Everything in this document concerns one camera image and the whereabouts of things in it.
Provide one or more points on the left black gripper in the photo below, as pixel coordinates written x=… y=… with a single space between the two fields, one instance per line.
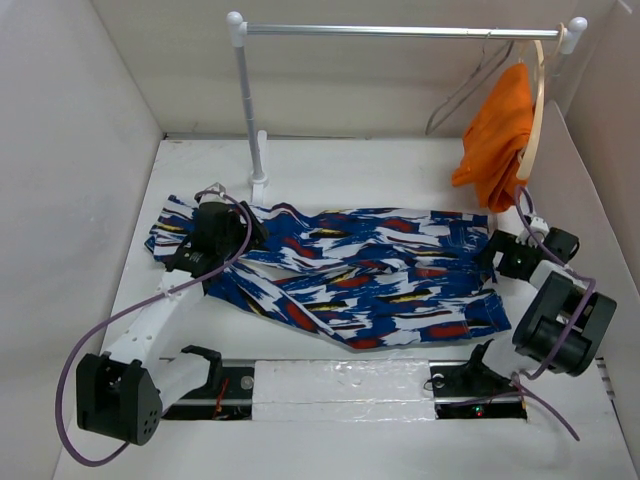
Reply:
x=233 y=221

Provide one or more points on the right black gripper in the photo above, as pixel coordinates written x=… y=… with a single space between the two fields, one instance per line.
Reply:
x=504 y=242

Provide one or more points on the blue white red patterned trousers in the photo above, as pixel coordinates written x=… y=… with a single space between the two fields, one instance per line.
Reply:
x=368 y=278

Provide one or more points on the grey metal hanger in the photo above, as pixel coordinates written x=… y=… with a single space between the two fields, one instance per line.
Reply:
x=485 y=68

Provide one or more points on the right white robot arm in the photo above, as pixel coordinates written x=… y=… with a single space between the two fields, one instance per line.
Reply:
x=565 y=323

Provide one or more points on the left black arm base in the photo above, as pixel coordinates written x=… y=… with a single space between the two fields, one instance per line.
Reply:
x=231 y=400

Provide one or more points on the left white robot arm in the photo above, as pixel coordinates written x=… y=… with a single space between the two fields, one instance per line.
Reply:
x=123 y=392

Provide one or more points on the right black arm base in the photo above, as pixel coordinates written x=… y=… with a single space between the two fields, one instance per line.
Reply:
x=466 y=391

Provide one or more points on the orange garment on hanger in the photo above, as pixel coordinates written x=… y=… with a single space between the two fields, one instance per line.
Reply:
x=498 y=133

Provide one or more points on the white clothes rack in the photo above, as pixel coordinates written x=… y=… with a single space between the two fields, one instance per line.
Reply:
x=565 y=36

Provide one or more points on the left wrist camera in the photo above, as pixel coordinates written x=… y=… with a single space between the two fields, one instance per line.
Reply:
x=213 y=193

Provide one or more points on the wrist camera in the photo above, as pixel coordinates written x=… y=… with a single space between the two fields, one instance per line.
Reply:
x=213 y=193
x=536 y=231

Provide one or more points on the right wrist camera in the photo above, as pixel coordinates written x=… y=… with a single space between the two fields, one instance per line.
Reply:
x=536 y=231

